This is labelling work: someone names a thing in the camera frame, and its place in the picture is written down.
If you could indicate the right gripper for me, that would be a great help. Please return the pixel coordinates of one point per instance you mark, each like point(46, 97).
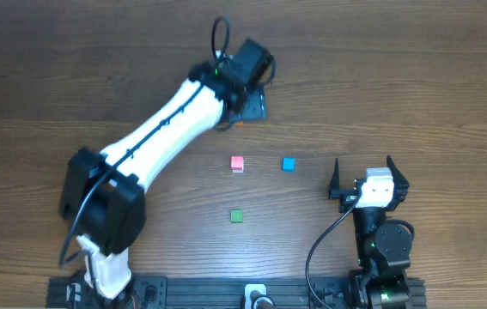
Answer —
point(346, 199)

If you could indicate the blue cube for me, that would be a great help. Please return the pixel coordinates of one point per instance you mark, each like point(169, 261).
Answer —
point(288, 164)

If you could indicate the orange cube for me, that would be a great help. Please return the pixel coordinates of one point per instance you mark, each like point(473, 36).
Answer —
point(239, 125)

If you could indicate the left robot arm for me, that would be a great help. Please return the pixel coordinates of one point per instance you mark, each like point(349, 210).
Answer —
point(170, 129)

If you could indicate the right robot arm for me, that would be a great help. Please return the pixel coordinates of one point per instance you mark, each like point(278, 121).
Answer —
point(391, 246)

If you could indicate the pink cube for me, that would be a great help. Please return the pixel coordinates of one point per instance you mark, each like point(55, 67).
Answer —
point(237, 162)

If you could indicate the green cube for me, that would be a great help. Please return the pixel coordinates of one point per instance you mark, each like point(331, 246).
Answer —
point(236, 216)

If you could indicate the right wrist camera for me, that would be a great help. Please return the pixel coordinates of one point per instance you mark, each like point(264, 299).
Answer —
point(376, 189)

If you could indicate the mounting rail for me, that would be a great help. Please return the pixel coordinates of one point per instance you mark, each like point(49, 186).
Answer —
point(208, 294)

